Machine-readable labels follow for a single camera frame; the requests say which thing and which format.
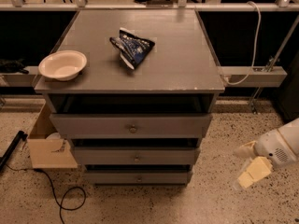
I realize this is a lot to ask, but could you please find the grey middle drawer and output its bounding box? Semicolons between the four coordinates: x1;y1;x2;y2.
72;147;200;165

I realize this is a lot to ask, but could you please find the black floor cable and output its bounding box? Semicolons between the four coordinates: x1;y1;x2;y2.
6;163;87;224

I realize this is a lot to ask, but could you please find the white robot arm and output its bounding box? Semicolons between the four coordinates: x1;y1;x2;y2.
233;119;299;190

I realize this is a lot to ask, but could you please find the grey bottom drawer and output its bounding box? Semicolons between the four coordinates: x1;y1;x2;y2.
84;171;192;185

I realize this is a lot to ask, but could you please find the white hanging cable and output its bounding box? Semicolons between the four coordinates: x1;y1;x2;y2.
222;0;263;86

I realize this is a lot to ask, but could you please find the black cloth on rail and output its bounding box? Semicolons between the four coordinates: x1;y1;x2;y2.
0;59;29;74

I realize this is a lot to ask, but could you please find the grey drawer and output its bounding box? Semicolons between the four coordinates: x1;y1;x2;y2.
72;147;200;165
84;171;192;185
50;114;211;139

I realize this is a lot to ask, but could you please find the cardboard box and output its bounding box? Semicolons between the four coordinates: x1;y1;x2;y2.
27;105;78;169

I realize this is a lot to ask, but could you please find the white bowl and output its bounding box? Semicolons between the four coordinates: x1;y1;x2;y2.
38;50;87;81

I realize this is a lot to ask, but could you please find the blue chip bag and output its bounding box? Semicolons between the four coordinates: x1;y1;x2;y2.
109;27;155;70

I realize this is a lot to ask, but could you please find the black pole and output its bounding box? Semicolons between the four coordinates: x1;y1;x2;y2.
0;131;27;172

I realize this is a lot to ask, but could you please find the dark cart at right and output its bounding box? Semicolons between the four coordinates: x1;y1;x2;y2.
278;51;299;121

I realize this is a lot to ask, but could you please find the grey drawer cabinet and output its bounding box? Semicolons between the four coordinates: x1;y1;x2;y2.
36;9;224;174

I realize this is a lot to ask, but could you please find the grey top drawer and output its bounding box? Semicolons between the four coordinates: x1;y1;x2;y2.
50;114;211;139

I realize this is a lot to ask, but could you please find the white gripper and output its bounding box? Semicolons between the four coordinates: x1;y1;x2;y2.
233;128;297;190

